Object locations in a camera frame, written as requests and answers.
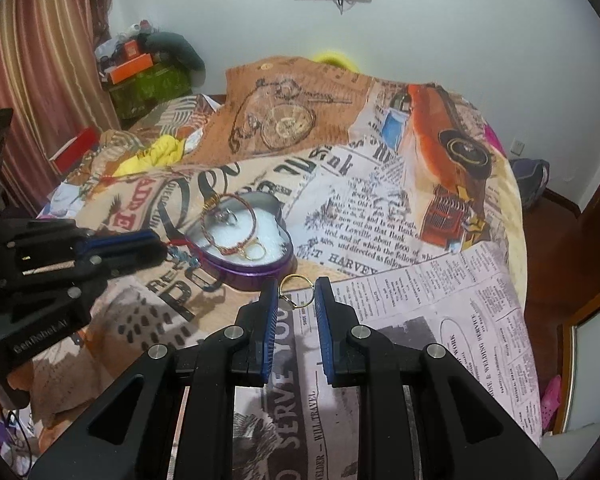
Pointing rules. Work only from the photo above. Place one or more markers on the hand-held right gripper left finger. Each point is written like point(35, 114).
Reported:
point(267, 332)

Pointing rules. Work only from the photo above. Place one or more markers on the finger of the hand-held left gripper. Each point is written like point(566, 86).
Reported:
point(115, 241)
point(125, 264)

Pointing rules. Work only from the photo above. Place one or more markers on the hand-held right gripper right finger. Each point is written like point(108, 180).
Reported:
point(325, 332)

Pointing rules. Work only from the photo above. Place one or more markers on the gold hoop earring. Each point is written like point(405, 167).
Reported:
point(292, 276)

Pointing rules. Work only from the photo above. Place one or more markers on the purple heart-shaped tin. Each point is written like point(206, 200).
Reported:
point(240, 272)

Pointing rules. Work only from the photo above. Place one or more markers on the yellow cloth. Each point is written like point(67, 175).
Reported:
point(155, 152)

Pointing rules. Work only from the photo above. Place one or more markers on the red box white lid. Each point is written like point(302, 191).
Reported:
point(77, 150)

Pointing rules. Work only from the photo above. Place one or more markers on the newspaper print blanket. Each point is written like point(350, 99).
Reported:
point(380, 240)

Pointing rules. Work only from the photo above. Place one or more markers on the flat orange box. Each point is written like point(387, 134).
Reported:
point(130, 70)

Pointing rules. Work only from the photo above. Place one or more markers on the pile of clutter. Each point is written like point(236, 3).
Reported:
point(112, 50)

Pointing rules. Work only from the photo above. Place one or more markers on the small red box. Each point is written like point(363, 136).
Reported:
point(131, 50)

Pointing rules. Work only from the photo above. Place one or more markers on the striped brown curtain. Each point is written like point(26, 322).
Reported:
point(45, 60)

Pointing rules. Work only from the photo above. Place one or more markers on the grey backpack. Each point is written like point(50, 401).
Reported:
point(530, 182)

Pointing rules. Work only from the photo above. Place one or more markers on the pink cloth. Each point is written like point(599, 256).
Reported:
point(494, 140)

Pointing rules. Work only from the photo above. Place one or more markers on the yellow plastic object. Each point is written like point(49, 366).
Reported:
point(335, 57)

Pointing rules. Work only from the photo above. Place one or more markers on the white wall socket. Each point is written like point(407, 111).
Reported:
point(517, 146)

